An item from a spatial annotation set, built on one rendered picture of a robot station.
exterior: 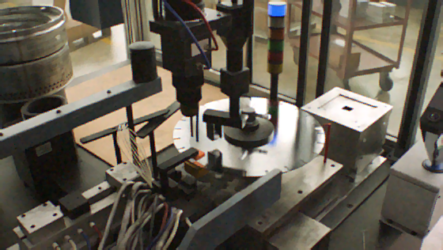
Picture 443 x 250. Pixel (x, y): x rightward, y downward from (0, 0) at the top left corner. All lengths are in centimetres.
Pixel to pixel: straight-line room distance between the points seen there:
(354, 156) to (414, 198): 21
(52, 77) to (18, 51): 13
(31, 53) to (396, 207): 102
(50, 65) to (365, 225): 95
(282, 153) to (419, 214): 33
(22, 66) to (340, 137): 88
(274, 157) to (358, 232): 28
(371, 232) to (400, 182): 14
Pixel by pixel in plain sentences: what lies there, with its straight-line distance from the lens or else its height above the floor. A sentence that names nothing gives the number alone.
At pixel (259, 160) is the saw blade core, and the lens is 87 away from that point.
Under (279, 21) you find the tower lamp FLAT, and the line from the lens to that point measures 116.
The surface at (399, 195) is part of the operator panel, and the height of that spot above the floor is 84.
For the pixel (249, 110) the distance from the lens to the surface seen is 94.
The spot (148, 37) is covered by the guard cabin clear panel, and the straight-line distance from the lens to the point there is 197.
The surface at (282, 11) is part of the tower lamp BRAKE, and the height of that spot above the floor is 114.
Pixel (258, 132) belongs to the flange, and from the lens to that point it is 94.
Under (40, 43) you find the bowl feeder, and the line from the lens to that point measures 131.
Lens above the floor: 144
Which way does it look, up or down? 30 degrees down
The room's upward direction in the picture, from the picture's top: 1 degrees counter-clockwise
